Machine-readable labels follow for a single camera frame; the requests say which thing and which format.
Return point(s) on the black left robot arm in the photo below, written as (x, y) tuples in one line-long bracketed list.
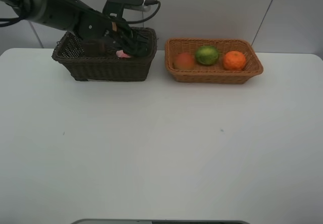
[(77, 18)]

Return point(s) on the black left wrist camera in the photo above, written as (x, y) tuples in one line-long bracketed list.
[(116, 7)]

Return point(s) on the black pump dispenser bottle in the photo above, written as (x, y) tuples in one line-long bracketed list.
[(140, 49)]

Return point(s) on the translucent purple plastic cup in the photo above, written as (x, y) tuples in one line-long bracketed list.
[(94, 48)]

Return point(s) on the orange mandarin fruit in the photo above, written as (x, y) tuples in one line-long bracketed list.
[(234, 61)]

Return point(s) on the tan wicker basket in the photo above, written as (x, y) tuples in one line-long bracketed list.
[(215, 73)]

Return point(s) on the pink lotion bottle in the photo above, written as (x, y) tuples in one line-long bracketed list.
[(122, 54)]

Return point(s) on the dark brown wicker basket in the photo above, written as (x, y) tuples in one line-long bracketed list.
[(69, 52)]

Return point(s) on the green round fruit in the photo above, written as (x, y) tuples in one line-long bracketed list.
[(207, 55)]

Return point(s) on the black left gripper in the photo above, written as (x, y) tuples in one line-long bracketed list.
[(96, 26)]

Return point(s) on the red orange peach fruit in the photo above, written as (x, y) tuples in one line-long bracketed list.
[(184, 61)]

